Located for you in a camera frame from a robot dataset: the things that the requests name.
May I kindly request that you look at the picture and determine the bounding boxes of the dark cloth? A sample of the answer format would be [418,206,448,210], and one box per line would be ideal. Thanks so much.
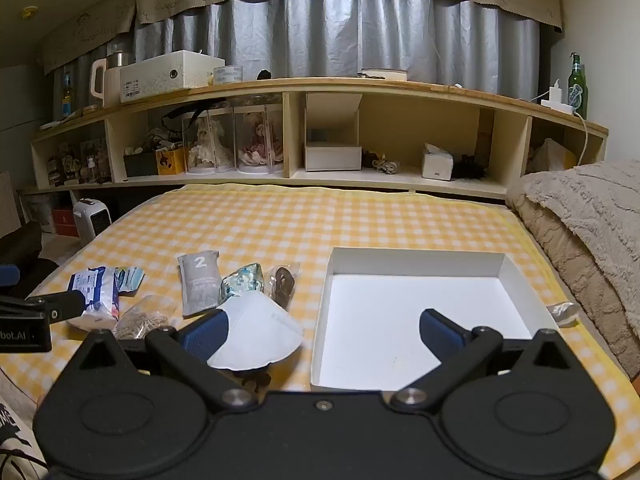
[0,220,43,266]

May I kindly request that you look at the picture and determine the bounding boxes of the white cable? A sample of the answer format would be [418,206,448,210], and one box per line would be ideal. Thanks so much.
[575,110,592,166]

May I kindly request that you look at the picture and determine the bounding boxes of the white storage box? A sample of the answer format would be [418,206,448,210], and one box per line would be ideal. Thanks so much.
[119,50,226,105]

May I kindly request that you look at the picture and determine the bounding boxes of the brown item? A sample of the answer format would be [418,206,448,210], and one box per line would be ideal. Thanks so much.
[263,265,301,311]

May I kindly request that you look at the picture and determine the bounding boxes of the grey curtain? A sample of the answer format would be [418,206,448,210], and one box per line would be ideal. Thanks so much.
[50,0,543,106]

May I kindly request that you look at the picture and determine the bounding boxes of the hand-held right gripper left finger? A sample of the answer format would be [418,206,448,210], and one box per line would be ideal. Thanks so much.
[75,310,260,413]

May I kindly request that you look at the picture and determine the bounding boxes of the green glass bottle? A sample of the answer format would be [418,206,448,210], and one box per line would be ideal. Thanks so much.
[567,52,589,120]

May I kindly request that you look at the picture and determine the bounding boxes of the white tissue box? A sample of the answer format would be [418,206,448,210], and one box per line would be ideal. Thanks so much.
[421,142,454,181]

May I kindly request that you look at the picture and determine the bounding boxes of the beige fluffy blanket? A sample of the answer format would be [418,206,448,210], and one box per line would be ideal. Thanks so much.
[505,160,640,381]

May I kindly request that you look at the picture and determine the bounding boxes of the red box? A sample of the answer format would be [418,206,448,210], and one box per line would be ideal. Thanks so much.
[52,208,81,237]

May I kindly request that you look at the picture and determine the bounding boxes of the white face mask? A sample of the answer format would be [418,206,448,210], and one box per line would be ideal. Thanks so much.
[207,292,304,372]

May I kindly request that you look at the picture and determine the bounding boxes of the small yellow box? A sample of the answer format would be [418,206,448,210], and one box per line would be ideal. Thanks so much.
[155,146,186,176]

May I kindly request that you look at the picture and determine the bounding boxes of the black furry object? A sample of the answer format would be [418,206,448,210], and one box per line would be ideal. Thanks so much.
[452,155,488,180]

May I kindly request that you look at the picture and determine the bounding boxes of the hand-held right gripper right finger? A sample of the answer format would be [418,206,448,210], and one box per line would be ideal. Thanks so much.
[389,310,586,411]

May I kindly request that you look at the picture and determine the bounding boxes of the brown upright box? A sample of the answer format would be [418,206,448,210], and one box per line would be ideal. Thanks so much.
[475,107,494,161]

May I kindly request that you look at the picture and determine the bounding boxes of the white printed cloth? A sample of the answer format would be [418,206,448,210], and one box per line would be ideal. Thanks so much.
[0,395,48,480]

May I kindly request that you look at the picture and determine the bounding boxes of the white space heater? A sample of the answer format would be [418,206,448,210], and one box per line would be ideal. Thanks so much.
[72,199,112,238]

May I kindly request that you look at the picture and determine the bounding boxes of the white cardboard box tray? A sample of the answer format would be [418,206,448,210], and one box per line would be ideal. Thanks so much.
[310,246,561,392]

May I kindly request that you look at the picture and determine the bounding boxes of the photo frame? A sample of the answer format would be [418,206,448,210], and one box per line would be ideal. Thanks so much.
[80,137,112,184]

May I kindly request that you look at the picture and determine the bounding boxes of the crumpled yellow paper bag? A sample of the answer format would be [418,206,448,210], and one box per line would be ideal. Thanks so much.
[527,137,578,173]

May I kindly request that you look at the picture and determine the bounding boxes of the small teal packets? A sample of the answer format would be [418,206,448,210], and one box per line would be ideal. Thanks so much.
[114,266,146,293]

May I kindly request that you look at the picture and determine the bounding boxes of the small figurines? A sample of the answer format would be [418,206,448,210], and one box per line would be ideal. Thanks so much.
[47,142,81,186]

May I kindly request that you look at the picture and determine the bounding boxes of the floral foil packet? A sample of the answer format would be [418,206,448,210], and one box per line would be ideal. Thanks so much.
[220,262,265,308]

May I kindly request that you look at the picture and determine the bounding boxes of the white and blue medicine packet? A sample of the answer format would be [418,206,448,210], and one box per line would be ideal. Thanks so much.
[67,266,123,331]

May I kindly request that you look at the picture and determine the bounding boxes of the long wooden shelf unit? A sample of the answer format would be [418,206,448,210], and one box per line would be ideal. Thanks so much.
[30,77,611,201]

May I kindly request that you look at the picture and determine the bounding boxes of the open white cardboard box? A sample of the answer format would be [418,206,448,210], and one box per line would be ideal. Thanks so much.
[304,92,363,172]

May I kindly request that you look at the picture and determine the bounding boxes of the clear doll display case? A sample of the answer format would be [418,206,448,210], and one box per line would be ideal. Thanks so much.
[235,105,283,173]
[182,107,236,175]

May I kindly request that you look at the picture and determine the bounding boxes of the yellow checked bedsheet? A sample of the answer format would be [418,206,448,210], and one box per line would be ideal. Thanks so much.
[0,183,640,480]

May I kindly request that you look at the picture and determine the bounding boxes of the small black box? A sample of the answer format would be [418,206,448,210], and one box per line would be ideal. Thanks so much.
[123,151,158,177]

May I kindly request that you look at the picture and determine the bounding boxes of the crumpled clear plastic wrapper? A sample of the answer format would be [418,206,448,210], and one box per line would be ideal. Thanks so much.
[547,301,581,328]

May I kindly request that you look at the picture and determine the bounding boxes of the white electric kettle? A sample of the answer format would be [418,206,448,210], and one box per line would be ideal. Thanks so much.
[90,58,123,108]

